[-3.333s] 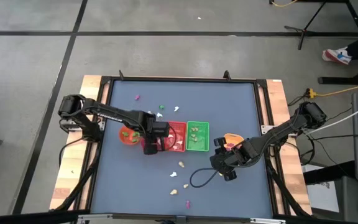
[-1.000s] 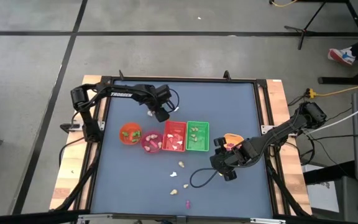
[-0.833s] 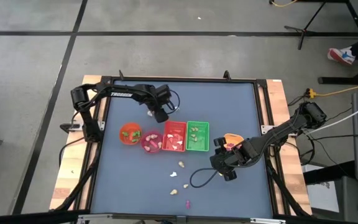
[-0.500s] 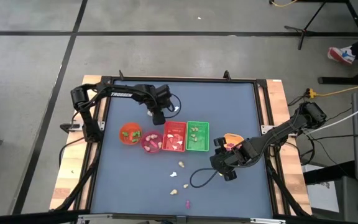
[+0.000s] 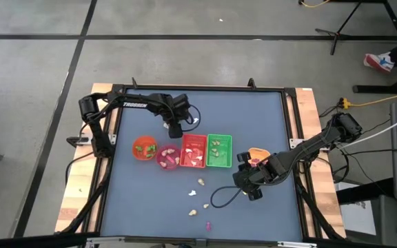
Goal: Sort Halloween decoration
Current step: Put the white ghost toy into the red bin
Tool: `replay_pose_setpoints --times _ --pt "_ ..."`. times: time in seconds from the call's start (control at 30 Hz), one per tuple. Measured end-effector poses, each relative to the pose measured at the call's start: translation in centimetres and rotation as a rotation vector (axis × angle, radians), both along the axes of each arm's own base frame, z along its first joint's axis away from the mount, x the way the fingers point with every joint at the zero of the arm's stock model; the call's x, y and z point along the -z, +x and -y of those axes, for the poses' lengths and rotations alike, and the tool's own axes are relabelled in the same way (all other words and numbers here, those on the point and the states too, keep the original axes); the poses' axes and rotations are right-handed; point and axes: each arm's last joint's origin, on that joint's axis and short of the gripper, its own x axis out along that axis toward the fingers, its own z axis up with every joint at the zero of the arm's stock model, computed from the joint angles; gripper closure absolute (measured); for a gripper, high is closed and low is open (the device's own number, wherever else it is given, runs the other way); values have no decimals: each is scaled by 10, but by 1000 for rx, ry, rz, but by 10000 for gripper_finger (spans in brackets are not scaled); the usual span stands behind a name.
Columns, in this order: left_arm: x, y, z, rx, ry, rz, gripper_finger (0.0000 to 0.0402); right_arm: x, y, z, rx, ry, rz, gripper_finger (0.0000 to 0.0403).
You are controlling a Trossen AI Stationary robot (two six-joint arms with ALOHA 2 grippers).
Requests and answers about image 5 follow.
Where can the magenta skeleton figure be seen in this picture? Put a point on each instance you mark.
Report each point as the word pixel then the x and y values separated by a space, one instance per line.
pixel 208 226
pixel 255 160

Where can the black floor bar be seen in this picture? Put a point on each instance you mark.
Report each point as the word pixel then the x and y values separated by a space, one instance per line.
pixel 29 241

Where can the black tripod stand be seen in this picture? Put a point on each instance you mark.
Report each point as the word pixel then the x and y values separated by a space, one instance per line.
pixel 337 34

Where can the pink round bowl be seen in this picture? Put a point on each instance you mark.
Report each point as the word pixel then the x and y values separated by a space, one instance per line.
pixel 168 167

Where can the person's shoe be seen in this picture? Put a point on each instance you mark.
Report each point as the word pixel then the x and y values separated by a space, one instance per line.
pixel 377 62

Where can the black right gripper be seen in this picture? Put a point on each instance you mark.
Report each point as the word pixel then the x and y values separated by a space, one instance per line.
pixel 257 175

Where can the yellow plastic bin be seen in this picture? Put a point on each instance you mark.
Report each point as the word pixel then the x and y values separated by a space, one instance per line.
pixel 258 152

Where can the green plastic basket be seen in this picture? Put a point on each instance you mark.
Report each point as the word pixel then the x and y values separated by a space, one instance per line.
pixel 224 162

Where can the black table leg strut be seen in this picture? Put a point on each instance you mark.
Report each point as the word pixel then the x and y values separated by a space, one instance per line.
pixel 89 205
pixel 322 220

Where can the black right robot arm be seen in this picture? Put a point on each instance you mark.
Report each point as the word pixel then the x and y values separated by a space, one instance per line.
pixel 308 148

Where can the orange round bowl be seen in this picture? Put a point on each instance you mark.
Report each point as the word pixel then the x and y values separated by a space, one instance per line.
pixel 144 141

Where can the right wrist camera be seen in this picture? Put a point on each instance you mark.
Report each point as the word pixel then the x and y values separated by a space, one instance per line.
pixel 244 157

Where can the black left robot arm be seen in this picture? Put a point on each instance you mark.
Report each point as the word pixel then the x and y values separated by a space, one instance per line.
pixel 134 104

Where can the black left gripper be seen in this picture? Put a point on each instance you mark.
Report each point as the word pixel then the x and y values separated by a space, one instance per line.
pixel 169 110

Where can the wooden side board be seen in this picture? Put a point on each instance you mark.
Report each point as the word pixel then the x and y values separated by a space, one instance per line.
pixel 98 87
pixel 305 98

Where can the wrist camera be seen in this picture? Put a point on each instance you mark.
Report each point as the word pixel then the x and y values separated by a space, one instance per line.
pixel 244 157
pixel 182 101

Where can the silver aluminium rail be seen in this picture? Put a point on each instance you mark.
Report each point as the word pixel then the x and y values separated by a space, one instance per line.
pixel 115 239

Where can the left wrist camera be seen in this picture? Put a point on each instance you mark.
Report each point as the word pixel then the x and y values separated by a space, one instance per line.
pixel 182 101

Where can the red plastic basket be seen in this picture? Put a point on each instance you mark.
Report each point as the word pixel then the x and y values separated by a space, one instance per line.
pixel 193 139

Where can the white box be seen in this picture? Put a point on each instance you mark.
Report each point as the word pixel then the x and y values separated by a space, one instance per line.
pixel 355 217

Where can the black desk leg frame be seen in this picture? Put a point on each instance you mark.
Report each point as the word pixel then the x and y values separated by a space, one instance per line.
pixel 374 89

